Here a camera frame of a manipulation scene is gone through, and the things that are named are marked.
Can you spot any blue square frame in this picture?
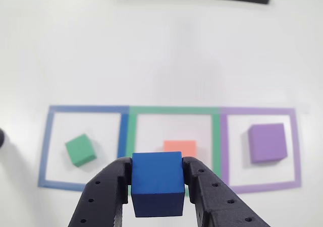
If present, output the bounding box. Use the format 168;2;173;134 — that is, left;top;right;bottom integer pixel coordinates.
37;105;130;192

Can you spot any green cube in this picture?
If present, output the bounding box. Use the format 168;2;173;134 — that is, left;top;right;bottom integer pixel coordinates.
65;133;97;167

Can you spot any small blue cube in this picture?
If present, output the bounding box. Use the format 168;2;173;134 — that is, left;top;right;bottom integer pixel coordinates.
131;151;187;218

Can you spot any large purple cube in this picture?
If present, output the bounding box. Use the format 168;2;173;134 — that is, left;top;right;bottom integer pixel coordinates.
247;123;288;164

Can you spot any purple square frame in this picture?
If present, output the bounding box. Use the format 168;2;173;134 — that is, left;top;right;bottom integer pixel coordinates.
220;107;302;195

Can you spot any green square frame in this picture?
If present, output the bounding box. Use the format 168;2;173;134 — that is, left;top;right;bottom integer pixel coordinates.
127;105;223;197

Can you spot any orange cube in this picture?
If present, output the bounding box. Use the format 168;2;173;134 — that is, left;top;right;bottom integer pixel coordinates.
163;140;197;157

